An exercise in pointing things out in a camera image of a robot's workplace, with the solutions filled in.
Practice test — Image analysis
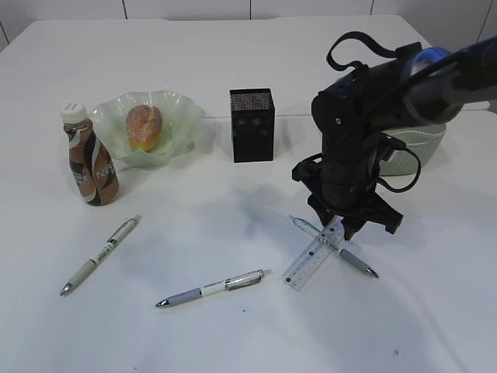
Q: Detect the green plastic woven basket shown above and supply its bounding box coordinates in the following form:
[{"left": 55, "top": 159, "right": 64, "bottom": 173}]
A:
[{"left": 380, "top": 124, "right": 447, "bottom": 176}]

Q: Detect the beige pen on left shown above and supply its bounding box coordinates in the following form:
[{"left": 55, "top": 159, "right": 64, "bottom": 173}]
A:
[{"left": 59, "top": 214, "right": 142, "bottom": 297}]

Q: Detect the sugared bread roll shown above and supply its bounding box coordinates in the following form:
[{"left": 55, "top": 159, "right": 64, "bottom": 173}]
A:
[{"left": 126, "top": 105, "right": 163, "bottom": 152}]

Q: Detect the black mesh pen holder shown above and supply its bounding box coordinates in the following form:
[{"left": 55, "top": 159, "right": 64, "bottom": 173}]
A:
[{"left": 229, "top": 89, "right": 275, "bottom": 163}]

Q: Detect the green wavy glass bowl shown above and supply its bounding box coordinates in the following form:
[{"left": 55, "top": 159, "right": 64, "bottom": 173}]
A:
[{"left": 89, "top": 90, "right": 205, "bottom": 169}]

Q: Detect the grey pen under ruler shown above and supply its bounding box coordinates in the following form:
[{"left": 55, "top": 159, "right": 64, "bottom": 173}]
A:
[{"left": 289, "top": 214, "right": 379, "bottom": 278}]

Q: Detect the brown Nescafe coffee bottle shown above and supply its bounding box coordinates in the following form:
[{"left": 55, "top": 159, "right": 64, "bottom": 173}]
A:
[{"left": 61, "top": 102, "right": 119, "bottom": 206}]

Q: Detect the grey white centre pen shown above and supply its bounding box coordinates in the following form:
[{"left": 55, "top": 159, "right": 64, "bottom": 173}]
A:
[{"left": 155, "top": 269, "right": 273, "bottom": 309}]

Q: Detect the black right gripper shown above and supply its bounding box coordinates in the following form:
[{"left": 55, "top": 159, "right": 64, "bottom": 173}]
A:
[{"left": 291, "top": 132, "right": 403, "bottom": 241}]

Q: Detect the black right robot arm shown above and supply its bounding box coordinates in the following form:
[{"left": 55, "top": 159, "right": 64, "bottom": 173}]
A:
[{"left": 292, "top": 31, "right": 496, "bottom": 240}]

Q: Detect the clear plastic ruler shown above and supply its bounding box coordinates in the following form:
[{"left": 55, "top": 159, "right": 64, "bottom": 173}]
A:
[{"left": 282, "top": 216, "right": 345, "bottom": 291}]

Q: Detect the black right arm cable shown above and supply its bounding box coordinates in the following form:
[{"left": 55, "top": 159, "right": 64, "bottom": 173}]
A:
[{"left": 325, "top": 31, "right": 467, "bottom": 193}]

